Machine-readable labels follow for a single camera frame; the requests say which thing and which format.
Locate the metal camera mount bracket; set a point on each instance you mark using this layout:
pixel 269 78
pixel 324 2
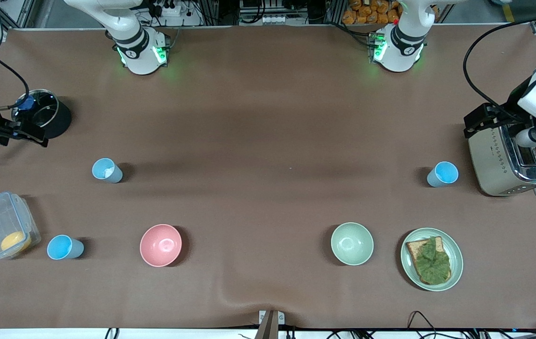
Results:
pixel 270 322

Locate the black pot with glass lid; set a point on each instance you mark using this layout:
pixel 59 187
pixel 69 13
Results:
pixel 56 120

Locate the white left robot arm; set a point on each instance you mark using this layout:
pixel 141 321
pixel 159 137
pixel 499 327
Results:
pixel 402 49

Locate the pink bowl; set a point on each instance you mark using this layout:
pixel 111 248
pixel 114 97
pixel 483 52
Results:
pixel 160 245

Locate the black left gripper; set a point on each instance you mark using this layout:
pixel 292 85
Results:
pixel 512 109

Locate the yellow round food piece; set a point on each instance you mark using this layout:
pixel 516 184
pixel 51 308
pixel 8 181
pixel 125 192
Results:
pixel 15 242

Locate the white power strip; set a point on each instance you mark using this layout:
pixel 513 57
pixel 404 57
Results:
pixel 169 8

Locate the silver beige toaster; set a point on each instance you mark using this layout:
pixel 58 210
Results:
pixel 491 165

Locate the brown toast slice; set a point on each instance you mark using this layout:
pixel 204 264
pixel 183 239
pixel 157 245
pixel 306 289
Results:
pixel 413 249

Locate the pale green plate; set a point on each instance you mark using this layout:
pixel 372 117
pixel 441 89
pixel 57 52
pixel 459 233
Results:
pixel 456 261

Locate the green lettuce leaf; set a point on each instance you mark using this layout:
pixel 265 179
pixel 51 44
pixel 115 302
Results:
pixel 433 263

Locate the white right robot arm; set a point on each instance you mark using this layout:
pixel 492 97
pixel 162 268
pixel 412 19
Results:
pixel 137 52

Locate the light blue plastic cup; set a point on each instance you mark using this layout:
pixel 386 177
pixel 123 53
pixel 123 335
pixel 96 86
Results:
pixel 443 173
pixel 63 247
pixel 106 170

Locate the pale green bowl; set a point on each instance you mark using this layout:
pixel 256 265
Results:
pixel 352 244

